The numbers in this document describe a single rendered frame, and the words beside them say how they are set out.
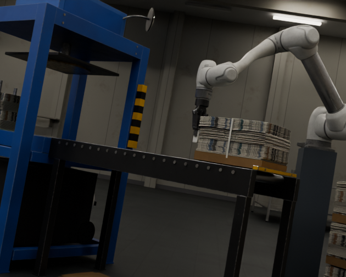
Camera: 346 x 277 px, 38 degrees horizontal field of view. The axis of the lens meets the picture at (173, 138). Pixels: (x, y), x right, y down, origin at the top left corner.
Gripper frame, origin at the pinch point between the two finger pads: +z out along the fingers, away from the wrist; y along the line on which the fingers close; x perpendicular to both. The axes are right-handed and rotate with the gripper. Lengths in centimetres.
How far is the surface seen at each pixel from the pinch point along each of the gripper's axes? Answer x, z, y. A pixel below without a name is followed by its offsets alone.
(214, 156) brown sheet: -22.2, 9.6, -14.1
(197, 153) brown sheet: -12.4, 9.5, -14.1
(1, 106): 159, -2, -14
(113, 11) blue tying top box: 96, -79, 16
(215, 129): -19.7, -3.6, -13.9
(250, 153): -41.0, 5.5, -13.5
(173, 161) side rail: -8.5, 15.6, -27.9
